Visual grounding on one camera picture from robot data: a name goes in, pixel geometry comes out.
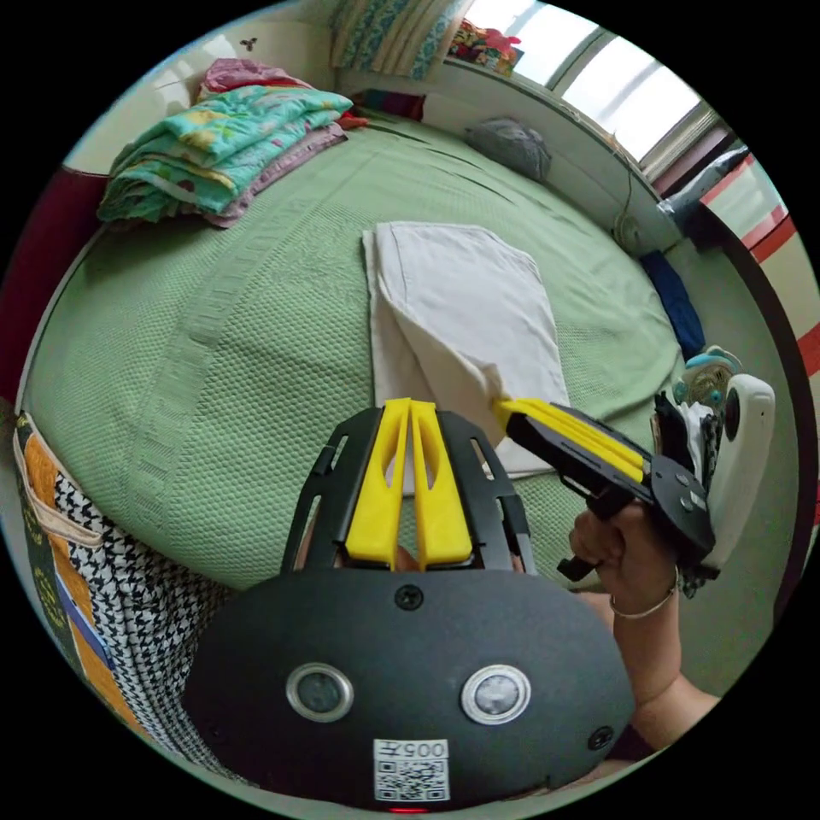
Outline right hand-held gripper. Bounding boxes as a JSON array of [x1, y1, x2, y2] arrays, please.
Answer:
[[493, 397, 718, 583]]

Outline grey cloth bundle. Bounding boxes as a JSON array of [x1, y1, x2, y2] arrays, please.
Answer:
[[463, 117, 553, 185]]

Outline bed with green woven mat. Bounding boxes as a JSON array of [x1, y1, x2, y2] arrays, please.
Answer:
[[19, 108, 773, 703]]

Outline person's body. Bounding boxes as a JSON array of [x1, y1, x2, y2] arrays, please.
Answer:
[[12, 409, 261, 790]]

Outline window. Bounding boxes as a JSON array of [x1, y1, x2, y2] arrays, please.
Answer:
[[460, 0, 738, 175]]

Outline patterned curtain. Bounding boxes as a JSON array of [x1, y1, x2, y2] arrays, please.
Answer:
[[329, 0, 477, 82]]

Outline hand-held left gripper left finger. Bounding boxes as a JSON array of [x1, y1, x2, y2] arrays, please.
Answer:
[[345, 397, 412, 571]]

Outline person's right hand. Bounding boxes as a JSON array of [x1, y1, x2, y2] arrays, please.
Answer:
[[569, 501, 680, 618]]

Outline small light blue fan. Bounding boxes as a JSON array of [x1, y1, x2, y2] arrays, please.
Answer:
[[672, 345, 744, 411]]

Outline pile of clothes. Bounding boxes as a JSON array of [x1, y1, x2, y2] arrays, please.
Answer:
[[96, 57, 354, 230]]

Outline blue cloth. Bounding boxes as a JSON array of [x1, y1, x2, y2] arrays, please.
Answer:
[[639, 249, 706, 364]]

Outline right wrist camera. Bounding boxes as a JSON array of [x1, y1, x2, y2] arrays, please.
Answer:
[[701, 373, 777, 572]]

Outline white t-shirt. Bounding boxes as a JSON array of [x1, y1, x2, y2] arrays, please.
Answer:
[[361, 220, 572, 479]]

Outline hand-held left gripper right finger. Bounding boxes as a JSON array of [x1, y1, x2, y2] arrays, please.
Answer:
[[412, 403, 477, 572]]

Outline person's right forearm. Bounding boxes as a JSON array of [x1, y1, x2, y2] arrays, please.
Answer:
[[606, 588, 723, 749]]

